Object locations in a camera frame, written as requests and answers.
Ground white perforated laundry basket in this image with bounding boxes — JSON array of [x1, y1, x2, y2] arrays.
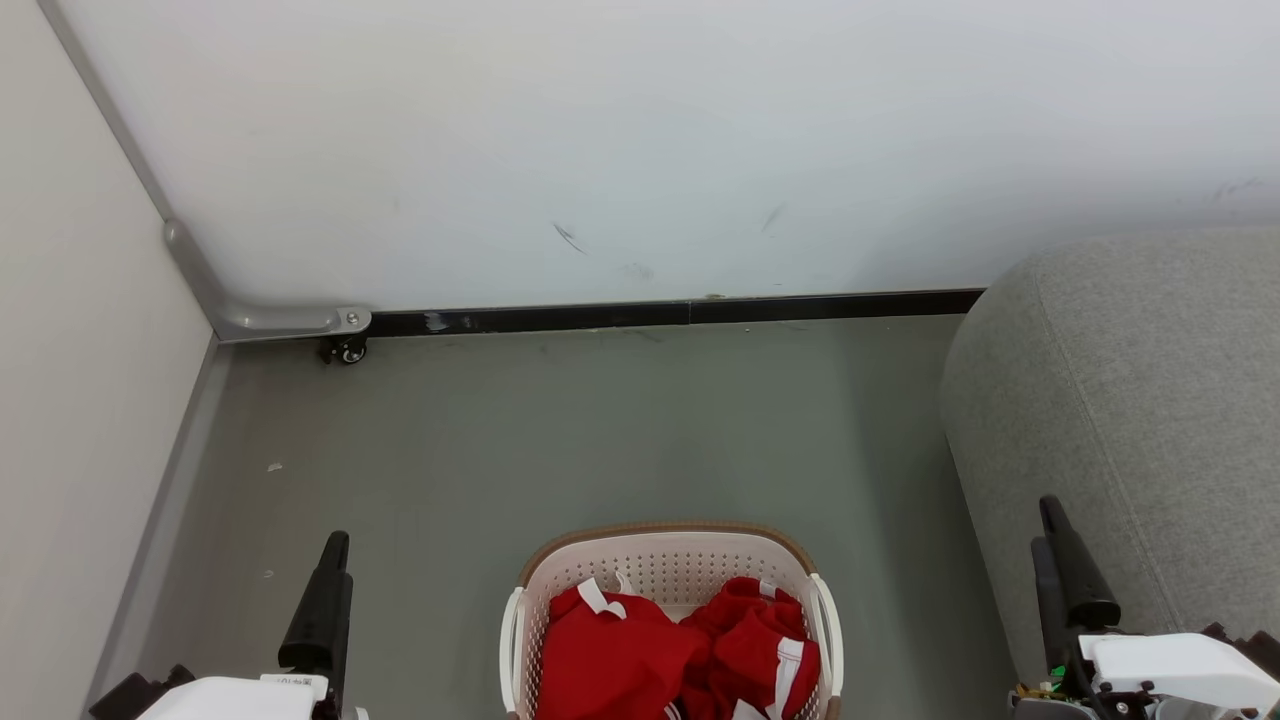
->
[[500, 520, 846, 720]]

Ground red garment with white stripes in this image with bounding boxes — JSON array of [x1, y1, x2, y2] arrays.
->
[[680, 576, 823, 720]]

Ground black baseboard strip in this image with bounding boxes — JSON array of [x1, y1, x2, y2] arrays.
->
[[370, 289, 986, 338]]

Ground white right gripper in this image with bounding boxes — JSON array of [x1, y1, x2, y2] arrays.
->
[[1015, 495, 1280, 720]]

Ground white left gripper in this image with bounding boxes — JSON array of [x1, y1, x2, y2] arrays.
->
[[140, 531, 353, 720]]

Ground red shorts with elastic waistband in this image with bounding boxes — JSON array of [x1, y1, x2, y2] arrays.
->
[[535, 578, 713, 720]]

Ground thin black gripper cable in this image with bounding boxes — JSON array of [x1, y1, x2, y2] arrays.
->
[[1060, 640, 1106, 720]]

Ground grey metal partition frame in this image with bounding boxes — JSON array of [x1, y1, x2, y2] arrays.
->
[[40, 0, 373, 343]]

